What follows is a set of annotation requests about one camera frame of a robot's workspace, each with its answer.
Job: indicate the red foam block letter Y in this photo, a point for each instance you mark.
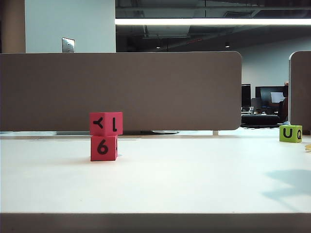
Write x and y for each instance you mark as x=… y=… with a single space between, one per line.
x=105 y=123

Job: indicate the green foam block letter U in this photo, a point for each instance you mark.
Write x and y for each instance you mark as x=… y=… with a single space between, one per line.
x=289 y=133

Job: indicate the black computer monitor dark screen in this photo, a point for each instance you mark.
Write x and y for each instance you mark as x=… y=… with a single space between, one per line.
x=246 y=95

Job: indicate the seated person in background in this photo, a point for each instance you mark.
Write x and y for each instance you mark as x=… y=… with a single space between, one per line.
x=285 y=104

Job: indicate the red foam block number 6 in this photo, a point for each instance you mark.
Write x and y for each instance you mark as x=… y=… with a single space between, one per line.
x=102 y=148

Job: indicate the black computer monitor lit screen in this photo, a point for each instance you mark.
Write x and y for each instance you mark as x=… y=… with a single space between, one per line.
x=266 y=97

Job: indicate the yellow object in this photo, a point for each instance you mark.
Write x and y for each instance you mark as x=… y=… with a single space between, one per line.
x=308 y=147

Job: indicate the metal wall switch plate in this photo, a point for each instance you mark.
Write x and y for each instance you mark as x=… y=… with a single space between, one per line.
x=68 y=45

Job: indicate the aluminium divider rail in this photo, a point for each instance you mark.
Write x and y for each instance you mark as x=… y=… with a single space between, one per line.
x=73 y=133

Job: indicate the white divider support foot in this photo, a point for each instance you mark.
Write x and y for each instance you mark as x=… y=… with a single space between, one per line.
x=215 y=132

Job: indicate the white ceiling light strip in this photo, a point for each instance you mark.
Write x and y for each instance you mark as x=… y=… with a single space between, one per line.
x=213 y=21

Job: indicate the long brown desk divider panel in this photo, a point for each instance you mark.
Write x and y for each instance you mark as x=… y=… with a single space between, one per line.
x=145 y=89

